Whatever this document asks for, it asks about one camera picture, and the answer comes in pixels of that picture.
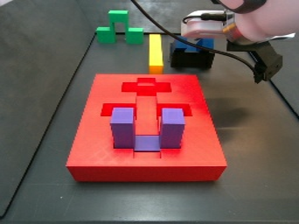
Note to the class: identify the yellow long bar block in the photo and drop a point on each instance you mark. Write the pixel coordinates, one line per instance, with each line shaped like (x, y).
(156, 54)

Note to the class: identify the purple U-shaped block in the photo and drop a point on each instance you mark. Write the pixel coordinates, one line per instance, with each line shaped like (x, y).
(168, 139)

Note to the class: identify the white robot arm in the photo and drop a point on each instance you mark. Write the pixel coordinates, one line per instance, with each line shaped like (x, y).
(248, 21)

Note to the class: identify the green stepped arch block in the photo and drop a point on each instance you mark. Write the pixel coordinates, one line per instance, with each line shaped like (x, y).
(108, 32)

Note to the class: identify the red base block with recesses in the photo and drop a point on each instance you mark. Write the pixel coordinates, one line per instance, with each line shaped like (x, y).
(96, 161)

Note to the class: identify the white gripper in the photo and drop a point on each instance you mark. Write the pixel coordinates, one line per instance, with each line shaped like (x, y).
(206, 24)

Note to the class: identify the black fixture holder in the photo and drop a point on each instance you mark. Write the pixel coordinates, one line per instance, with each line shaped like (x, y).
(189, 57)

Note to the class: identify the blue U-shaped block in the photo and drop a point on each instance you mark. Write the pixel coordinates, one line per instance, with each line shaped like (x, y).
(205, 43)

